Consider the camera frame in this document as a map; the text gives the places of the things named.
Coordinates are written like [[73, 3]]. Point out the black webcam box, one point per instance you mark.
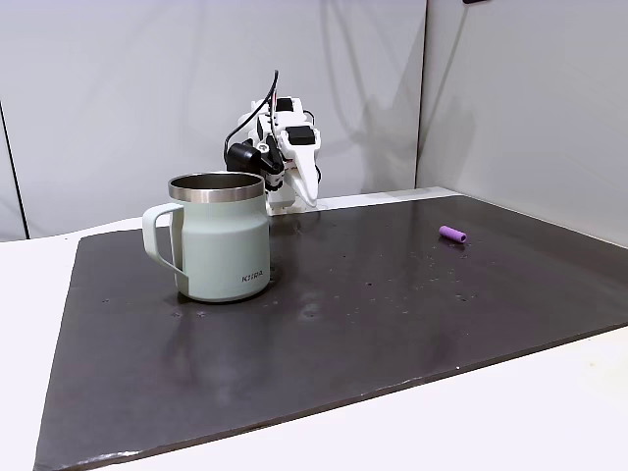
[[243, 156]]

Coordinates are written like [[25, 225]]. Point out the pale green steel mug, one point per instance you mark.
[[223, 245]]

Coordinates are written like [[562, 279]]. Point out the black table mat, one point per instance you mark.
[[343, 319]]

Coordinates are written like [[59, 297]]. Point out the purple pen grip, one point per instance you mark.
[[452, 234]]

